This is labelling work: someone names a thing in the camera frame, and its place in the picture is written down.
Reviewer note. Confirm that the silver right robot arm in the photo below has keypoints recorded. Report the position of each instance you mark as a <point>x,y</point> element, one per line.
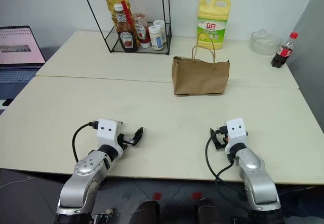
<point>255,176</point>

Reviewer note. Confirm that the glass Heinz ketchup bottle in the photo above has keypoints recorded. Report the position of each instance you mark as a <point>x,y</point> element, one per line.
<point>126,38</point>

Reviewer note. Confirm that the open laptop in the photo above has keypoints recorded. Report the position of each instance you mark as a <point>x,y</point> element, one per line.
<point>17,49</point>

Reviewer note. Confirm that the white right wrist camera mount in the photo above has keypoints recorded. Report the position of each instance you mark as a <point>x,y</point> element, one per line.
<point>235,133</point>

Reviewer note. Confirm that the clear glass bowl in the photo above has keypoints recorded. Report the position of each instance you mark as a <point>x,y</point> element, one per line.
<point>265,43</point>

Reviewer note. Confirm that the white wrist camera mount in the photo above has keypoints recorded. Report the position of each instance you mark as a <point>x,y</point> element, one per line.
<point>235,133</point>
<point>107,130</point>

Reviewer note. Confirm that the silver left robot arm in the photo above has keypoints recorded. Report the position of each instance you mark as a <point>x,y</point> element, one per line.
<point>86,168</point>

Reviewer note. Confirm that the dark rounded shape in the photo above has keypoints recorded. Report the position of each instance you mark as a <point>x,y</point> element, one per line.
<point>146,212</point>
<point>210,211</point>

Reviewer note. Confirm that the brown paper bag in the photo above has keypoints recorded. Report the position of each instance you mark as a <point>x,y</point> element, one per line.
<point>201,77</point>

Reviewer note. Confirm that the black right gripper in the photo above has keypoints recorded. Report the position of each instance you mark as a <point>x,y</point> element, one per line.
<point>222,136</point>

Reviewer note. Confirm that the white seasoning jar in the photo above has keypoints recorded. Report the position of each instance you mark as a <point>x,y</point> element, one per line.
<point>157,39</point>
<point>162,25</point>

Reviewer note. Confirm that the red squeeze ketchup bottle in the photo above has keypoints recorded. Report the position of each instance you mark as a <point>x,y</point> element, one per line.
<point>142,33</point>

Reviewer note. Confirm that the cola bottle red cap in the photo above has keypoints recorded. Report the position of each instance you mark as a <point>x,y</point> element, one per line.
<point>282,53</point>

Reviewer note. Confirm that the yellow dish soap bottle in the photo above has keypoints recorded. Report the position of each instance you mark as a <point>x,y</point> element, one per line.
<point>211,26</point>

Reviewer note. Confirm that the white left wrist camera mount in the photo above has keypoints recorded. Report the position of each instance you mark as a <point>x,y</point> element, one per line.
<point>107,130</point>

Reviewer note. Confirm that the cooking oil bottle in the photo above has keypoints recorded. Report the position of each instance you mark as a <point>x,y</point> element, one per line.
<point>114,1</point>

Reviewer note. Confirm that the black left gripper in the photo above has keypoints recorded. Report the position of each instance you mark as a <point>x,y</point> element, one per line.
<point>127,141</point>

